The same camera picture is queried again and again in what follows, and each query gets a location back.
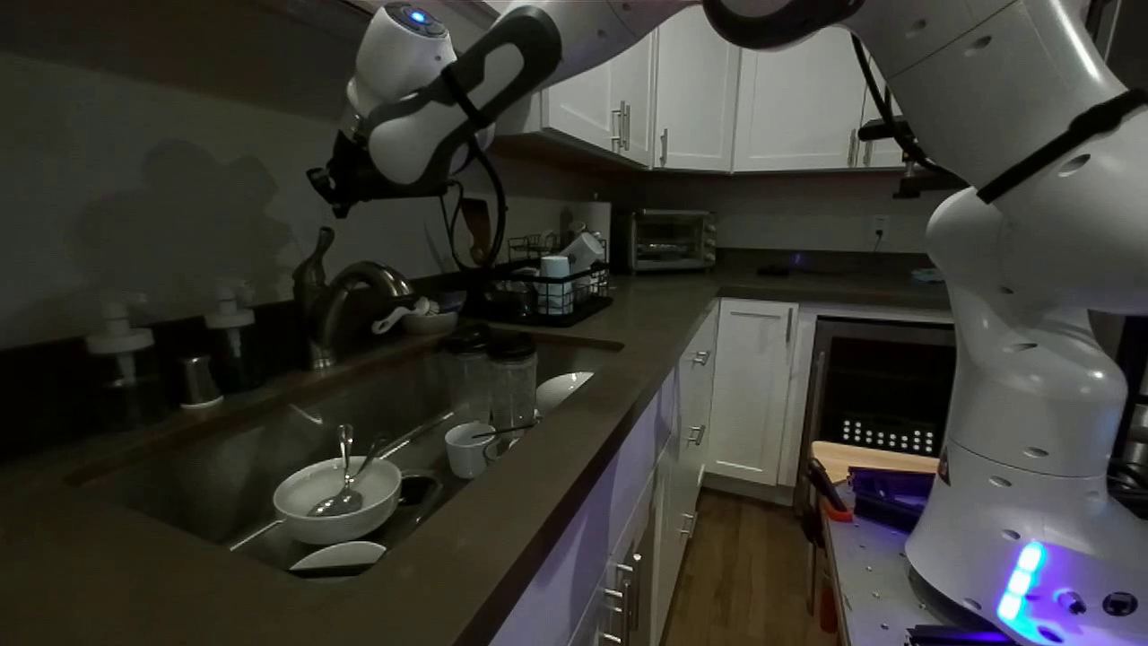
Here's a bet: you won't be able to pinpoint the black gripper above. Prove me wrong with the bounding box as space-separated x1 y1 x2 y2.
306 133 405 220

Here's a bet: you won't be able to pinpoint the chrome kitchen faucet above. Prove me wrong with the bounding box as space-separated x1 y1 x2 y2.
292 227 416 371

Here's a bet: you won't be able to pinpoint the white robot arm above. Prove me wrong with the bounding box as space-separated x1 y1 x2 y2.
312 0 1148 646

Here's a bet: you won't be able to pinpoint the robot base mounting table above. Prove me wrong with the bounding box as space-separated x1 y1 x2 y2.
801 437 1020 646

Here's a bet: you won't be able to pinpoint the white dish brush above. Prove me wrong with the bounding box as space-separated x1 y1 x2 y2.
368 298 442 337

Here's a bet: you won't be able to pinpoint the clear blender jar black lid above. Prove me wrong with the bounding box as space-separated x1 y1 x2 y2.
488 333 537 431

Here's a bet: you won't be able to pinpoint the white soap dispenser pump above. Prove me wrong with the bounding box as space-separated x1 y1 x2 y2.
85 294 155 418

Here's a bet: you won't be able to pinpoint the white mug in sink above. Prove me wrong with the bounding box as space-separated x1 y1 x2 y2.
445 419 495 477

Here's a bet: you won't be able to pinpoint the stainless steel sink basin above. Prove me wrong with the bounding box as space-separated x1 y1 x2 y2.
78 330 612 577

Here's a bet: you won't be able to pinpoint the silver toaster oven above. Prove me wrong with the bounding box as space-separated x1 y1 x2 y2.
626 209 719 272

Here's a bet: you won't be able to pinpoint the metal spoon in bowl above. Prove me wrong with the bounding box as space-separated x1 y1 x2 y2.
307 424 361 516

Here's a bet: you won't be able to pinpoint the white bowl in sink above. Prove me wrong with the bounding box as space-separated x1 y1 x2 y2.
270 451 405 548

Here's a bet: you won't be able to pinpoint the white upper cabinets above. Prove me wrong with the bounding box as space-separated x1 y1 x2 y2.
510 7 902 172

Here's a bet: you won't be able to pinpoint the white small plate in sink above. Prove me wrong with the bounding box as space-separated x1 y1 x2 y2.
292 538 383 575

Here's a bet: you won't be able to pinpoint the white lower cabinet doors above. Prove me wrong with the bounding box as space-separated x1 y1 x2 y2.
491 298 795 646

